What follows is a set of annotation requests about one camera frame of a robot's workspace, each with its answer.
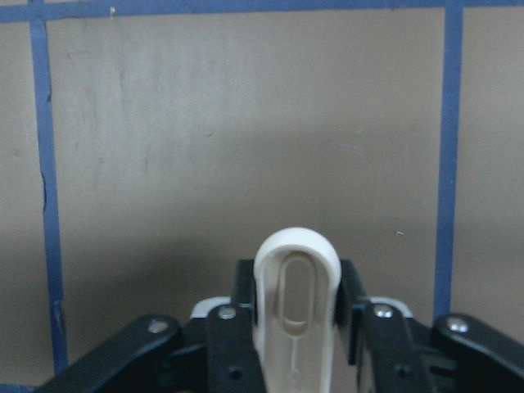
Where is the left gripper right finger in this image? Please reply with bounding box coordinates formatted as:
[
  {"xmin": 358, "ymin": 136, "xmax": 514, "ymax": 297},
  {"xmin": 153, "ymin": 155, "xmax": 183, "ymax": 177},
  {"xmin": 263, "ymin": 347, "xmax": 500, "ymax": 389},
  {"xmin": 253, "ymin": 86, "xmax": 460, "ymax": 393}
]
[{"xmin": 335, "ymin": 260, "xmax": 434, "ymax": 392}]

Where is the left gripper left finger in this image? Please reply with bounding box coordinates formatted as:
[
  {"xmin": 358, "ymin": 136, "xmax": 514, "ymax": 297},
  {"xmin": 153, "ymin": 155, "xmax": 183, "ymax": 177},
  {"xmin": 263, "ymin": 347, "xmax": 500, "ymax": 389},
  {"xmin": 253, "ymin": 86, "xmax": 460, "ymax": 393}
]
[{"xmin": 206, "ymin": 260, "xmax": 266, "ymax": 393}]

